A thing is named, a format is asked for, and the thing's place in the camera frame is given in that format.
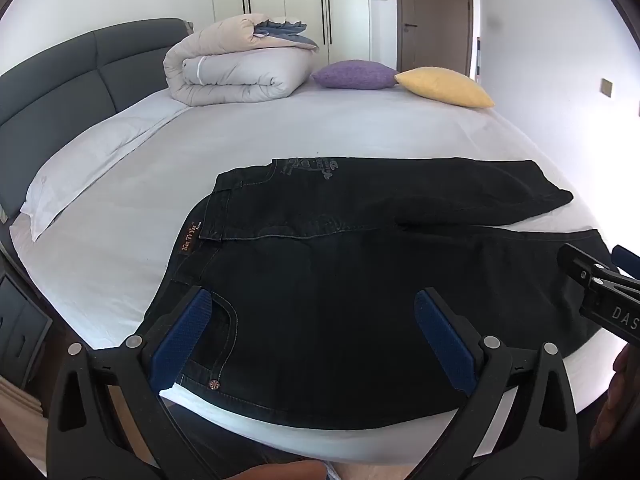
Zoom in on purple cushion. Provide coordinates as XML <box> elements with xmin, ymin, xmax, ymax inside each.
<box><xmin>312</xmin><ymin>60</ymin><xmax>397</xmax><ymax>90</ymax></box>

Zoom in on brown door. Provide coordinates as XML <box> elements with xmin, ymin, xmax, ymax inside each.
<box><xmin>397</xmin><ymin>0</ymin><xmax>473</xmax><ymax>75</ymax></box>

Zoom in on dark grey headboard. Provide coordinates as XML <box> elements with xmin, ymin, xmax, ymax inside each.
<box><xmin>1</xmin><ymin>18</ymin><xmax>186</xmax><ymax>219</ymax></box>

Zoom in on white pillow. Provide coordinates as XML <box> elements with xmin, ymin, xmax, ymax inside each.
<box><xmin>21</xmin><ymin>90</ymin><xmax>188</xmax><ymax>240</ymax></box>

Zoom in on folded blue denim garment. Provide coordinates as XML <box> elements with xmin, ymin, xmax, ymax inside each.
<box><xmin>254</xmin><ymin>20</ymin><xmax>318</xmax><ymax>50</ymax></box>

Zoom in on dark nightstand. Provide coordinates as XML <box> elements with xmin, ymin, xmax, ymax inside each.
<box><xmin>0</xmin><ymin>273</ymin><xmax>52</xmax><ymax>389</ymax></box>

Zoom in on folded beige duvet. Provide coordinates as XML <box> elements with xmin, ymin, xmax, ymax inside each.
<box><xmin>163</xmin><ymin>13</ymin><xmax>318</xmax><ymax>106</ymax></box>

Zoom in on person right hand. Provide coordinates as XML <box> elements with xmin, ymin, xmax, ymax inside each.
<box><xmin>590</xmin><ymin>344</ymin><xmax>639</xmax><ymax>448</ymax></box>

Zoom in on yellow cushion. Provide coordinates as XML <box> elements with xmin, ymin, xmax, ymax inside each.
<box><xmin>395</xmin><ymin>67</ymin><xmax>495</xmax><ymax>108</ymax></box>

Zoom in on black denim pants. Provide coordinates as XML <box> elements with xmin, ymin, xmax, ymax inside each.
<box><xmin>144</xmin><ymin>157</ymin><xmax>611</xmax><ymax>430</ymax></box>

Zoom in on wall switch plate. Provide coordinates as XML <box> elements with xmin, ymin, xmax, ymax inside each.
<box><xmin>600</xmin><ymin>78</ymin><xmax>613</xmax><ymax>98</ymax></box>

